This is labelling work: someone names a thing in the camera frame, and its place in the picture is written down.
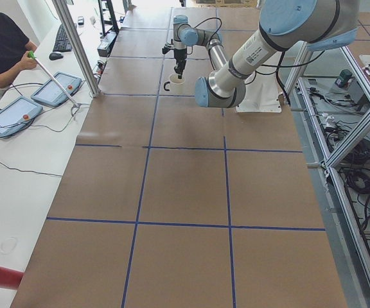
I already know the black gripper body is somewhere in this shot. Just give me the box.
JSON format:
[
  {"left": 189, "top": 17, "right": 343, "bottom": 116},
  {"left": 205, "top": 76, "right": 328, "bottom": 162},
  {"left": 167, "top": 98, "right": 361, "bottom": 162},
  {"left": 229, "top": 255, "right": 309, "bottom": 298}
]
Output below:
[{"left": 173, "top": 48, "right": 187, "bottom": 70}]

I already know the white mug with smiley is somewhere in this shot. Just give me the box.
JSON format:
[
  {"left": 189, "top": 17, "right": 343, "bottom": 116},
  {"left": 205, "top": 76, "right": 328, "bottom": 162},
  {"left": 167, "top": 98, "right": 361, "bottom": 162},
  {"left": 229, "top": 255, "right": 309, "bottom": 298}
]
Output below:
[{"left": 163, "top": 73, "right": 185, "bottom": 95}]

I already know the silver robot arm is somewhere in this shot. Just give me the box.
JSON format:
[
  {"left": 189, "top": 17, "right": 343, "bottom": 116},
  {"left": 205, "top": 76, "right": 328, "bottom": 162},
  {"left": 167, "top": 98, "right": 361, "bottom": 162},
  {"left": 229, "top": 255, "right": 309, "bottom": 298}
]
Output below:
[{"left": 163, "top": 1, "right": 360, "bottom": 108}]

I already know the black keyboard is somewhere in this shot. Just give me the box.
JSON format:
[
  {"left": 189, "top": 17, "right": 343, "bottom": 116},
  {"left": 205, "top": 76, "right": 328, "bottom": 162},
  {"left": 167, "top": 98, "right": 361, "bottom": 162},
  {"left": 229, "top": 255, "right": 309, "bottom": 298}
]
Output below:
[{"left": 53, "top": 25, "right": 72, "bottom": 53}]

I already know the black computer mouse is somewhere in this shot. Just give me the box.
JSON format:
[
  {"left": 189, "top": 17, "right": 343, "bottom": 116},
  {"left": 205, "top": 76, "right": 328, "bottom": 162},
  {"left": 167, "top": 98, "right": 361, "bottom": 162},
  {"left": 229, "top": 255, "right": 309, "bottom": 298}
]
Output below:
[{"left": 49, "top": 51, "right": 64, "bottom": 61}]

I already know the far teach pendant tablet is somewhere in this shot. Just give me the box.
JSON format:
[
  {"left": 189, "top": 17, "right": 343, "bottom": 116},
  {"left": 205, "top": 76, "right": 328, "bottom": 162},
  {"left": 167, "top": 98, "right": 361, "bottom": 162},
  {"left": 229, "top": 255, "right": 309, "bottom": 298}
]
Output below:
[{"left": 31, "top": 72, "right": 82, "bottom": 107}]

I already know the teach pendant tablet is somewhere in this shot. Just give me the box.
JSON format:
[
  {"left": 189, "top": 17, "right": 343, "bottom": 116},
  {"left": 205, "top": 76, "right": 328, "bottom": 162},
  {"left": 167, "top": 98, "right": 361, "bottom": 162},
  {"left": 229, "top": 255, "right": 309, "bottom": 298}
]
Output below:
[
  {"left": 0, "top": 96, "right": 43, "bottom": 137},
  {"left": 31, "top": 72, "right": 82, "bottom": 107}
]

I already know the brown paper table cover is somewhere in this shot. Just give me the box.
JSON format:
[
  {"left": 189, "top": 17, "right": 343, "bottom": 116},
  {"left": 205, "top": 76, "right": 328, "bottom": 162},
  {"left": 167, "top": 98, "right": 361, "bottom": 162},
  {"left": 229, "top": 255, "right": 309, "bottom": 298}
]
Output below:
[{"left": 12, "top": 8, "right": 347, "bottom": 307}]

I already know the near teach pendant tablet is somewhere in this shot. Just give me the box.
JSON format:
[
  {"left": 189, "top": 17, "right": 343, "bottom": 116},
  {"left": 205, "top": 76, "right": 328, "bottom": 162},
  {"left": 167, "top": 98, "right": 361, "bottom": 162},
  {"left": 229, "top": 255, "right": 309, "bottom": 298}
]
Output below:
[{"left": 0, "top": 96, "right": 43, "bottom": 137}]

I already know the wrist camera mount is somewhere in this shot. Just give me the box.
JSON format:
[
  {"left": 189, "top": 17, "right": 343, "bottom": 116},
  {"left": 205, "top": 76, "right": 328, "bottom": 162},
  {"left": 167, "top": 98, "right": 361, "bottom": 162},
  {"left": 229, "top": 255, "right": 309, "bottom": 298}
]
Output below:
[{"left": 162, "top": 40, "right": 175, "bottom": 55}]

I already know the black camera cable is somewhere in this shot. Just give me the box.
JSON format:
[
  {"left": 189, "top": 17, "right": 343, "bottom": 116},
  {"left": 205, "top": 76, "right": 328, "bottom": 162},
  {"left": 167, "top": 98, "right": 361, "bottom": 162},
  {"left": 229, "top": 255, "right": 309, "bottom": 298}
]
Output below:
[{"left": 189, "top": 16, "right": 224, "bottom": 42}]

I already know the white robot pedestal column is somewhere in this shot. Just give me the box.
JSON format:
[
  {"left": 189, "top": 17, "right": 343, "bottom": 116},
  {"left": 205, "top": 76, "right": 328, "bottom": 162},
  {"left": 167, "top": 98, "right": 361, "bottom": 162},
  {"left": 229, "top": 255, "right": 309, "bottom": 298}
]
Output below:
[{"left": 236, "top": 51, "right": 297, "bottom": 113}]

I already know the aluminium frame post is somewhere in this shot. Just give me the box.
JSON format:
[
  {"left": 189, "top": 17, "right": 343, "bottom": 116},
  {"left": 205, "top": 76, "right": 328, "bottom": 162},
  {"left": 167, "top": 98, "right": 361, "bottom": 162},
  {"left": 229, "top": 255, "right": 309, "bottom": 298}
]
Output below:
[{"left": 52, "top": 0, "right": 100, "bottom": 98}]

